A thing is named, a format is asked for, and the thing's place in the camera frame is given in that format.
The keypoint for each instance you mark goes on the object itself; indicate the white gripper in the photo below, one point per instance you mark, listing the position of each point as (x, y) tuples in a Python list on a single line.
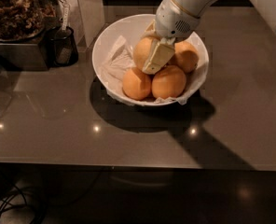
[(172, 19)]

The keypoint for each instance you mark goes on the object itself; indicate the orange with stem dimple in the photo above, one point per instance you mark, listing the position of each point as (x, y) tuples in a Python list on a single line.
[(142, 51)]

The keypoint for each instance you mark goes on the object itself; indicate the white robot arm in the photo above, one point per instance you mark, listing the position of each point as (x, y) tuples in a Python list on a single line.
[(194, 7)]

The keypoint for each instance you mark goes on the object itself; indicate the white bowl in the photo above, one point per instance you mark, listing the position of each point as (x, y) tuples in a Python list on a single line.
[(133, 26)]

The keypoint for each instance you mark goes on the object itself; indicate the back right orange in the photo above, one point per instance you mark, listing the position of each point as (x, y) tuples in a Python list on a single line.
[(185, 57)]

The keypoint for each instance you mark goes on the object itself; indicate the front right orange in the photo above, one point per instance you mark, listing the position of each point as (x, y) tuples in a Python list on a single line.
[(168, 82)]

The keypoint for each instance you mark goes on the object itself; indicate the front left orange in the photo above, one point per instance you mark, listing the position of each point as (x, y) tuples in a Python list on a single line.
[(136, 84)]

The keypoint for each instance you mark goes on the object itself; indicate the glass bowl of dried snacks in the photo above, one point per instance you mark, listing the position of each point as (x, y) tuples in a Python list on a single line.
[(24, 19)]

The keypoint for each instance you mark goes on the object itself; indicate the white paper liner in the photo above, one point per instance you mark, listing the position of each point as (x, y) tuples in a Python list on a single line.
[(114, 58)]

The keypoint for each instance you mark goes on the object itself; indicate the white pillar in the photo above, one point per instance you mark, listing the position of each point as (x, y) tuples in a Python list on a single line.
[(87, 19)]

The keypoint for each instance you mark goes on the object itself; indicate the white spoon in cup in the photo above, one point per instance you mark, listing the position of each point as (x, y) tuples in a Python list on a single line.
[(64, 19)]

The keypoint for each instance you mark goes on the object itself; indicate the black mesh cup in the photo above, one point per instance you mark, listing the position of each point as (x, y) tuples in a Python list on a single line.
[(61, 47)]

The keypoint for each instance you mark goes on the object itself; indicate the dark metal box stand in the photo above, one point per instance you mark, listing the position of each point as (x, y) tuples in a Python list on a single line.
[(30, 54)]

